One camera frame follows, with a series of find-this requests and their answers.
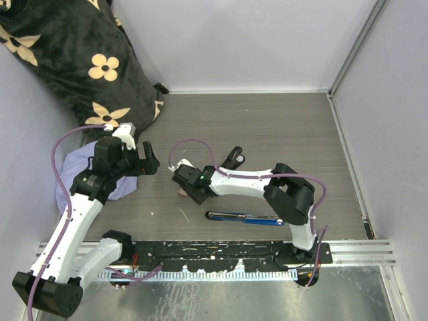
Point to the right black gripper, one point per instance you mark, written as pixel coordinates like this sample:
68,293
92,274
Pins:
199,199

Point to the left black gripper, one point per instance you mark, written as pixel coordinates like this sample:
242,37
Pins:
147,166

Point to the black stapler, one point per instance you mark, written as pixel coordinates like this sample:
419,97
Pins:
234,159

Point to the blue stapler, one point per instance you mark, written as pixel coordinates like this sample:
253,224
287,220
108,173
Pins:
245,218

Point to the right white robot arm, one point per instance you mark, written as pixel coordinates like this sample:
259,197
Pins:
289,195

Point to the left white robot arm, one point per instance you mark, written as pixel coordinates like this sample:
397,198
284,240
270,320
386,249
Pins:
56,281

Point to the lavender crumpled cloth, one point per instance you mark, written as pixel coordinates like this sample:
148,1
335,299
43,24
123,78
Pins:
74,163

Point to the black floral plush blanket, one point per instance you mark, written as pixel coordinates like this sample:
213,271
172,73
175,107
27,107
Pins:
82,53

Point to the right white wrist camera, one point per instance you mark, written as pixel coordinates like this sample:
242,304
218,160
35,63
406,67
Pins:
183,161

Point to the black mounting base plate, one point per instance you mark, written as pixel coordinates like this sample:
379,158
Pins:
215,256

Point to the white slotted cable duct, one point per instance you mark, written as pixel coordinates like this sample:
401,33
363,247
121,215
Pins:
236,275

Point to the aluminium slotted rail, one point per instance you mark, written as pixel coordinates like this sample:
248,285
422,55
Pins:
370,252

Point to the aluminium corner frame post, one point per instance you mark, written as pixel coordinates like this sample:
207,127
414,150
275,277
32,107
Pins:
364,33

